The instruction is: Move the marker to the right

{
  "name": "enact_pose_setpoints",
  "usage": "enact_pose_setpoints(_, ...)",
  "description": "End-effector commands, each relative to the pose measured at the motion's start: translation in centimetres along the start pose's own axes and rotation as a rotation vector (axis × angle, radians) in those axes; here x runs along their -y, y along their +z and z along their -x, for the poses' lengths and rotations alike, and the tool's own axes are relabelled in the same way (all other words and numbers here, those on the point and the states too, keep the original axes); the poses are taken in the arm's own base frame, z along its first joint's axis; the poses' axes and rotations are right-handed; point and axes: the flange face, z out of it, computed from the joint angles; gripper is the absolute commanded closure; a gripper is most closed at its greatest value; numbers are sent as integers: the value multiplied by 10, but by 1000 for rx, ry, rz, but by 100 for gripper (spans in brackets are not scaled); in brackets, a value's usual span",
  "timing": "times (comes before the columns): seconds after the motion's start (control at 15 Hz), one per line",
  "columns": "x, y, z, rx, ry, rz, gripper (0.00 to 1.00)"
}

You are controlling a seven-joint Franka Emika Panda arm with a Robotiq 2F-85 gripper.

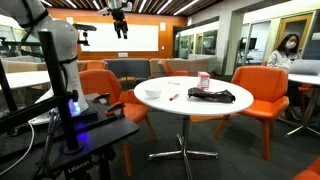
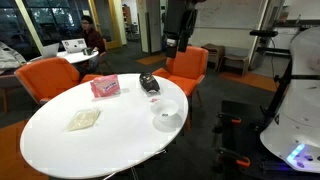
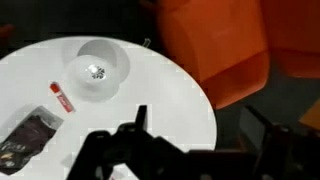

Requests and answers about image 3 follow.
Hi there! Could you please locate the dark snack packet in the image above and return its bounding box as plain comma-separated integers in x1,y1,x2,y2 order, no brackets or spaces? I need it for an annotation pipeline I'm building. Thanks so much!
0,106,64,175

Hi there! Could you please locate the red white marker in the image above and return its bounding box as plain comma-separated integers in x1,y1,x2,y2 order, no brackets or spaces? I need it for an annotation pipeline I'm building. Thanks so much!
50,82,75,113

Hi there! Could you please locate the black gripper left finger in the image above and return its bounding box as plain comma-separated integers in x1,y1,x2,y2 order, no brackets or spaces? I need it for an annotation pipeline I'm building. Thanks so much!
66,105,187,180

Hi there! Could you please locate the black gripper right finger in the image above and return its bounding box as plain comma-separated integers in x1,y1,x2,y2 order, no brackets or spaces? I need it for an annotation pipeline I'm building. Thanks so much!
246,105,320,180

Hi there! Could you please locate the white bowl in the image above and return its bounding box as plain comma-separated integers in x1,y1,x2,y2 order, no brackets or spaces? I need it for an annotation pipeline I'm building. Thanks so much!
63,39,130,103

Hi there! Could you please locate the orange chair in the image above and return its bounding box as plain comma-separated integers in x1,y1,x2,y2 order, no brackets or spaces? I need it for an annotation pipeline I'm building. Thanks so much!
139,0,271,111
261,0,320,79

